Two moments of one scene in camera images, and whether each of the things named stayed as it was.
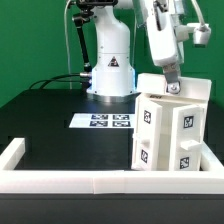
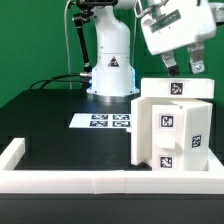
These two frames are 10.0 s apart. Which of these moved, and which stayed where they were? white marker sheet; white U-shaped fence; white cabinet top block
Moved: white cabinet top block
Stayed: white marker sheet; white U-shaped fence
